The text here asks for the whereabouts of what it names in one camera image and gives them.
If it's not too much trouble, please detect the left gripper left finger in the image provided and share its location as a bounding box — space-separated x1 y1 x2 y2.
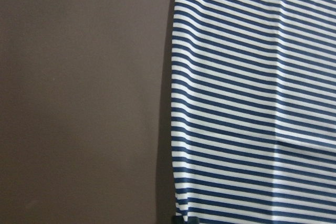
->
171 216 184 224

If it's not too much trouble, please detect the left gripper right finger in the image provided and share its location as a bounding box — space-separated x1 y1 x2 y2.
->
188 218 200 224

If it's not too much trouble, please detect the navy white striped polo shirt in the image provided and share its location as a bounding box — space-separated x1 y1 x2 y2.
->
171 0 335 223

